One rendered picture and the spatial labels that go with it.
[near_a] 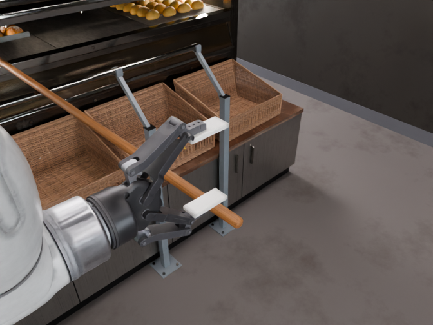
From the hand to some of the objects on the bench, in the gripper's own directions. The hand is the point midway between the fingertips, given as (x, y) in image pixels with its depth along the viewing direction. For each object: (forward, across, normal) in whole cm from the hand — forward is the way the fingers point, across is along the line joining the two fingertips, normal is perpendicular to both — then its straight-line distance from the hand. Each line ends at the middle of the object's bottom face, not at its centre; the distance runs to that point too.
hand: (216, 162), depth 59 cm
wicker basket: (+8, +91, -128) cm, 157 cm away
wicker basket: (+129, +91, -130) cm, 204 cm away
